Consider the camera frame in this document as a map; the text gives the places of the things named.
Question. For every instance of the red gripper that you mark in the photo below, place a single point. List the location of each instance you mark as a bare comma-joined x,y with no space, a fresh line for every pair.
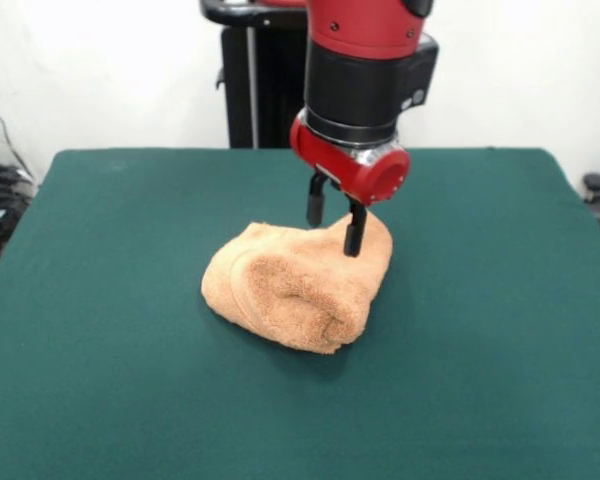
360,180

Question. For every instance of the orange terry towel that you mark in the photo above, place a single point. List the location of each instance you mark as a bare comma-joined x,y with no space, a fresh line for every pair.
290,300

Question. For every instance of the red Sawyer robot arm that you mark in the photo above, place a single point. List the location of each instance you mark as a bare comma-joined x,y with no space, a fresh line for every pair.
355,75

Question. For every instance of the dark green table cloth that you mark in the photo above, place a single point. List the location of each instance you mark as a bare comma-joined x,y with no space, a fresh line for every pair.
130,350

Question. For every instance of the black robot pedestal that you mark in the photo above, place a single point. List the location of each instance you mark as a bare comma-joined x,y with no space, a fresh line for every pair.
275,100

